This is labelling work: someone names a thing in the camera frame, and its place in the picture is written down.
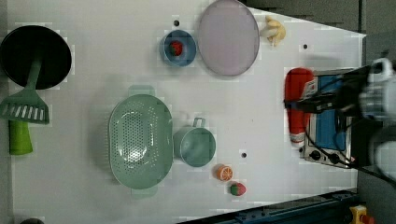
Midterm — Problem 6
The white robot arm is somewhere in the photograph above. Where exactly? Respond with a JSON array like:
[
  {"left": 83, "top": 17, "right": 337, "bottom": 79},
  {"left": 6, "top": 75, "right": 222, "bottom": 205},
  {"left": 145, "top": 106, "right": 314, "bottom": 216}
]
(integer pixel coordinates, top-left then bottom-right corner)
[{"left": 284, "top": 58, "right": 395, "bottom": 176}]

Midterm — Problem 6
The green strainer basket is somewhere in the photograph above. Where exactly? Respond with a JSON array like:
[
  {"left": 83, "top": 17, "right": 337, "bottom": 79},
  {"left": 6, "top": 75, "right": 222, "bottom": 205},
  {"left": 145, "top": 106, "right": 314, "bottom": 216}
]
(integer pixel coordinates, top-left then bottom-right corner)
[{"left": 108, "top": 85, "right": 174, "bottom": 198}]

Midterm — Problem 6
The grey round plate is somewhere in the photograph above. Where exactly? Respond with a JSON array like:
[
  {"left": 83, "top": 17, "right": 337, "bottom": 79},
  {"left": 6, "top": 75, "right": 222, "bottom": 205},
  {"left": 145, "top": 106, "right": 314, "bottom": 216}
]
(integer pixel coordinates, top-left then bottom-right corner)
[{"left": 197, "top": 0, "right": 260, "bottom": 76}]

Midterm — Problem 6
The black frying pan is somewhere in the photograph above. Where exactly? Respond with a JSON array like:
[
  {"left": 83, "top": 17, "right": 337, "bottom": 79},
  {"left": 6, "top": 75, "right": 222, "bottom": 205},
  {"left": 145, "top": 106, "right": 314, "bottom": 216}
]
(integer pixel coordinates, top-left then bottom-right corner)
[{"left": 1, "top": 25, "right": 72, "bottom": 90}]

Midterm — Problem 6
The red ketchup bottle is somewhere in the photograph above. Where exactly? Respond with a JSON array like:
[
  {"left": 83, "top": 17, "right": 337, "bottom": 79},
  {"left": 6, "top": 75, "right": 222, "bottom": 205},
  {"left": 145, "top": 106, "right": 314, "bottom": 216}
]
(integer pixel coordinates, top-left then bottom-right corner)
[{"left": 284, "top": 67, "right": 317, "bottom": 148}]

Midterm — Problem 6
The silver toaster oven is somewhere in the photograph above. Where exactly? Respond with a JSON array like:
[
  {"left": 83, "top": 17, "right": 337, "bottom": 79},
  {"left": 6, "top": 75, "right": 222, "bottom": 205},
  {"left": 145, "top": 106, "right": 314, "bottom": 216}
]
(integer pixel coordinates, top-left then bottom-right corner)
[{"left": 299, "top": 68, "right": 359, "bottom": 170}]

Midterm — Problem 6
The peeled banana toy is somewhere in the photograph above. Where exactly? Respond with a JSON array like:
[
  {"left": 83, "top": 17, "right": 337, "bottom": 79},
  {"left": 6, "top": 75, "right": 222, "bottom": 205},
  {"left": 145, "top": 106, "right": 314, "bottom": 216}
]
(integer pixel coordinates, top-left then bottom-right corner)
[{"left": 260, "top": 16, "right": 287, "bottom": 47}]

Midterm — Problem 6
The blue bowl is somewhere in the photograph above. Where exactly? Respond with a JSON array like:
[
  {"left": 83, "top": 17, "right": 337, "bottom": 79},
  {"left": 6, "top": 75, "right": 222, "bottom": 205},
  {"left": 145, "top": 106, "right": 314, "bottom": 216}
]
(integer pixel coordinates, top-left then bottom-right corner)
[{"left": 159, "top": 30, "right": 197, "bottom": 67}]

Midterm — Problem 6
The red strawberry in bowl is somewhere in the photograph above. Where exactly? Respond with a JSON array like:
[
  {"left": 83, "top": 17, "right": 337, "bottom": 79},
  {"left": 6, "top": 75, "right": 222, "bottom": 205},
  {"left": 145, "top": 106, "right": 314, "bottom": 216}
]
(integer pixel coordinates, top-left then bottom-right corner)
[{"left": 169, "top": 40, "right": 183, "bottom": 57}]

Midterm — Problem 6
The green slotted spatula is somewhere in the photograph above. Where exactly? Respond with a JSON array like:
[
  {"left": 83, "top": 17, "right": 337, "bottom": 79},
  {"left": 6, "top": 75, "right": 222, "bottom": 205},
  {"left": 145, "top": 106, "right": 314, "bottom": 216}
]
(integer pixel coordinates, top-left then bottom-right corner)
[{"left": 0, "top": 59, "right": 50, "bottom": 124}]

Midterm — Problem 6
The lime green bottle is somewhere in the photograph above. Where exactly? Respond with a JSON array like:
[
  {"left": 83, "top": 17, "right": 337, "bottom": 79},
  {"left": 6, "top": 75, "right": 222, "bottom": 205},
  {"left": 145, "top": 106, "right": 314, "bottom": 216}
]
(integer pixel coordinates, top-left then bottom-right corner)
[{"left": 8, "top": 120, "right": 33, "bottom": 155}]

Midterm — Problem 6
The red strawberry toy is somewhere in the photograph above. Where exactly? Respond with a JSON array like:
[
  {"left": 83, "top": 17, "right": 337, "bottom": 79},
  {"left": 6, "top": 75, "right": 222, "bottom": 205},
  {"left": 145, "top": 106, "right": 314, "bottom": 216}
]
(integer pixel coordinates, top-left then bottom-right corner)
[{"left": 230, "top": 182, "right": 247, "bottom": 196}]

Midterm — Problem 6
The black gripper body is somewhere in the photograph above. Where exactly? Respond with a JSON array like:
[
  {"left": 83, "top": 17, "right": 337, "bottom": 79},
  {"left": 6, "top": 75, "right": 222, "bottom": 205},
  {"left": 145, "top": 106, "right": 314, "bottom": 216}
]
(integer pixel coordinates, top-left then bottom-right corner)
[{"left": 299, "top": 68, "right": 369, "bottom": 116}]

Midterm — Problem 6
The orange slice toy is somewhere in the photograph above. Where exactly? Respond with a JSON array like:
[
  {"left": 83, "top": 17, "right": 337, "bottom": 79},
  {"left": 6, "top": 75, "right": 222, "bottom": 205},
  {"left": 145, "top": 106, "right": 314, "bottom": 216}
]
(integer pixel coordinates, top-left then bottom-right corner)
[{"left": 216, "top": 165, "right": 233, "bottom": 182}]

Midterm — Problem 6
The green cup with handle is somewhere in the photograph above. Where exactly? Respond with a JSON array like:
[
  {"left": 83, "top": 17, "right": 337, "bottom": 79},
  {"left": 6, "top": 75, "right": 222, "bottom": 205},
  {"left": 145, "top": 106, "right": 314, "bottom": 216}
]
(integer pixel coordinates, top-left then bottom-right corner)
[{"left": 173, "top": 118, "right": 216, "bottom": 167}]

